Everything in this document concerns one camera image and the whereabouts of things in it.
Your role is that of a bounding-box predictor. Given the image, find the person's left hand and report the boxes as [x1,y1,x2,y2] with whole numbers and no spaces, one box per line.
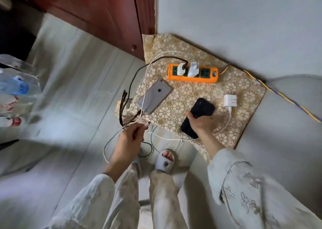
[112,122,151,165]

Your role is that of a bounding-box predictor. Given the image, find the person's right hand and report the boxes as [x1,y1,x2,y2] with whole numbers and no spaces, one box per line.
[186,111,217,139]

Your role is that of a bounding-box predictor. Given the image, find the black smartphone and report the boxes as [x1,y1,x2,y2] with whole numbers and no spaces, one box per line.
[180,98,216,139]

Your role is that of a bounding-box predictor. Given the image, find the black charging cable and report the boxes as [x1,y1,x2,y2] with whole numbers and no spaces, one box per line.
[119,56,189,158]

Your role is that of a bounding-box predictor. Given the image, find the long white charging cable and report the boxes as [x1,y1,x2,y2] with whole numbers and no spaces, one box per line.
[103,51,199,164]

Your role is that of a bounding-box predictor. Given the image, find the person's left forearm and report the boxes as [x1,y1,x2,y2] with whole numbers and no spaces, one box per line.
[48,154,134,229]

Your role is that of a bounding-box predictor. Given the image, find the person's right forearm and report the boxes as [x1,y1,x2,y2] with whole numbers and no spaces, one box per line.
[198,133,290,229]

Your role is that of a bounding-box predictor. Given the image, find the grey right slipper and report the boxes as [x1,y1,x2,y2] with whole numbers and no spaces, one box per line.
[154,149,176,175]

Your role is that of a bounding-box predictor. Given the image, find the grey smartphone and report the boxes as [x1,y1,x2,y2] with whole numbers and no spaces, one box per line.
[137,79,173,115]

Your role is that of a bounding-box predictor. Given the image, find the orange power strip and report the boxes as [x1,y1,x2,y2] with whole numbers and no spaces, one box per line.
[167,63,219,84]

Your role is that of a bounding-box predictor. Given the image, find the white square charger adapter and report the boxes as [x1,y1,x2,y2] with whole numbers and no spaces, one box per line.
[224,94,237,108]

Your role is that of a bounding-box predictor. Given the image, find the white charger plug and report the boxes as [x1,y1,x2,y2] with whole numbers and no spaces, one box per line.
[187,61,200,78]

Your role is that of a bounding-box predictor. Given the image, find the gold floral patterned cloth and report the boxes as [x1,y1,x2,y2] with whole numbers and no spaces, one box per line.
[114,33,266,162]

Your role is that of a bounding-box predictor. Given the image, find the beige patterned trousers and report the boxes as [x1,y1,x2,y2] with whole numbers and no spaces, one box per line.
[103,165,188,229]

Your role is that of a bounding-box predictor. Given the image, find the clear bottle red label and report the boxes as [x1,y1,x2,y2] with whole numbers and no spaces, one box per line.
[0,96,38,117]
[0,116,33,128]

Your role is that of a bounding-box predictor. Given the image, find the red-brown wooden cabinet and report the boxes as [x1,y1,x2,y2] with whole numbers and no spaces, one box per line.
[15,0,156,61]

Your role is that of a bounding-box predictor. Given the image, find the clear bottle blue label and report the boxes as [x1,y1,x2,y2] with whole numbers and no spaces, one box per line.
[0,69,42,97]

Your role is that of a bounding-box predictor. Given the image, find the white adapter cable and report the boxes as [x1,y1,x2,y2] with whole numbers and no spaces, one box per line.
[147,106,233,152]

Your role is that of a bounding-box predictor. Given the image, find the purple yellow braided cord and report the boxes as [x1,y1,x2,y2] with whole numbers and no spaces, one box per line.
[219,64,322,123]

